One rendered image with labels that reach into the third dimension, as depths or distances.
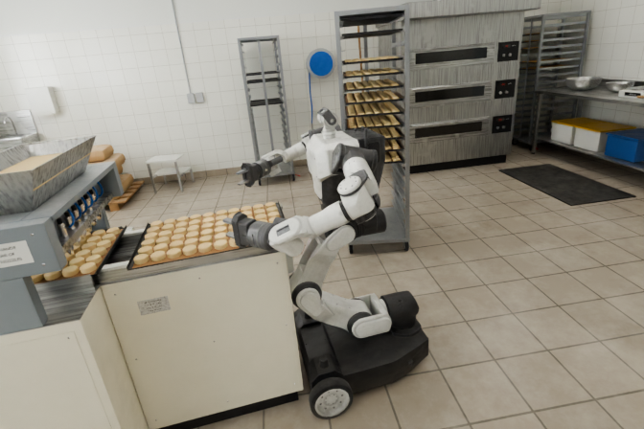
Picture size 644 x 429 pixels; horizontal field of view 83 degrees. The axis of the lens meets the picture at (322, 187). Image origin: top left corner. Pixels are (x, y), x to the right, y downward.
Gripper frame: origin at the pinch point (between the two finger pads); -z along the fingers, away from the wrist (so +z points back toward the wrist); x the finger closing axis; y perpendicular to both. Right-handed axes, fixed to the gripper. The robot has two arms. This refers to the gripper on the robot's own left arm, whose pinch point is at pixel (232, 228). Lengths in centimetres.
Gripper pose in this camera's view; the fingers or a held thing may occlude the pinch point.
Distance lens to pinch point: 130.7
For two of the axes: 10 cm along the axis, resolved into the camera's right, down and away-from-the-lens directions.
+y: -5.1, 3.4, -7.9
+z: 8.5, 1.1, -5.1
